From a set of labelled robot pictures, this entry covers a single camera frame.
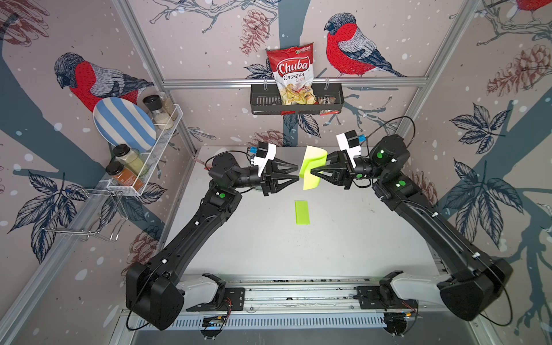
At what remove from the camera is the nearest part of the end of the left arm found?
1.80 ft

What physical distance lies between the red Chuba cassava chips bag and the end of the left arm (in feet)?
1.27

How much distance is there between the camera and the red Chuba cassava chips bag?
80 cm
